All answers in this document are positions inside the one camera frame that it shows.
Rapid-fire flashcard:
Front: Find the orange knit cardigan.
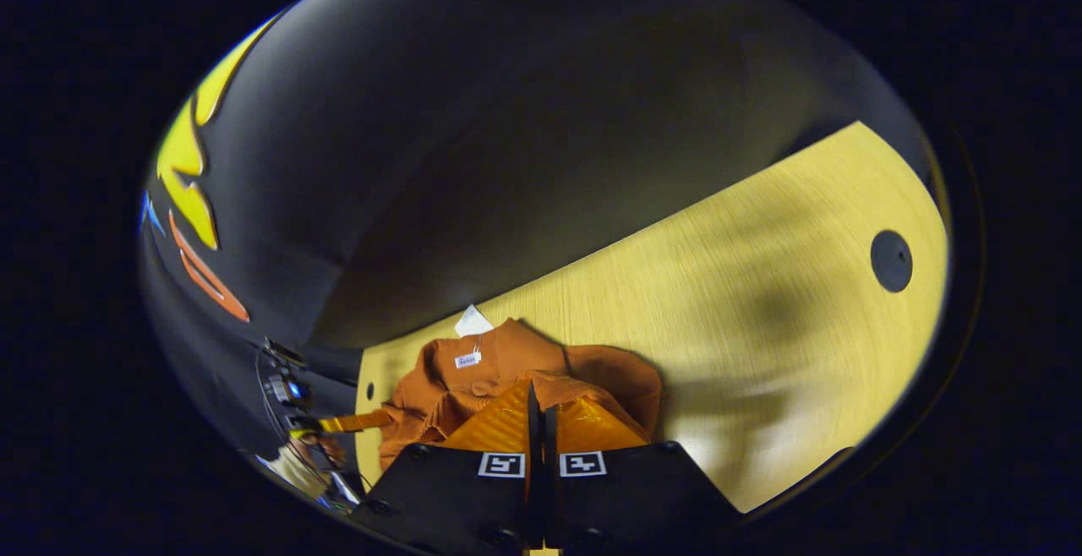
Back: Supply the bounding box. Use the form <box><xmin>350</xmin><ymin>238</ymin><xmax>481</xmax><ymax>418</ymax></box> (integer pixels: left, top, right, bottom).
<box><xmin>378</xmin><ymin>304</ymin><xmax>664</xmax><ymax>472</ymax></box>

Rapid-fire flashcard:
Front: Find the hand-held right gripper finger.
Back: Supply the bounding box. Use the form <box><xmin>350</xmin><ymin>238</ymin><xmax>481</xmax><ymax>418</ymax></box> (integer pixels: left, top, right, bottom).
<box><xmin>351</xmin><ymin>380</ymin><xmax>542</xmax><ymax>555</ymax></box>
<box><xmin>544</xmin><ymin>395</ymin><xmax>745</xmax><ymax>555</ymax></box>

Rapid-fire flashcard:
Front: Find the black backdrop cloth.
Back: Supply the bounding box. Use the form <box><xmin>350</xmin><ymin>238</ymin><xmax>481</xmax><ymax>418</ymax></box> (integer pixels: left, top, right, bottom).
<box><xmin>139</xmin><ymin>0</ymin><xmax>935</xmax><ymax>506</ymax></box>

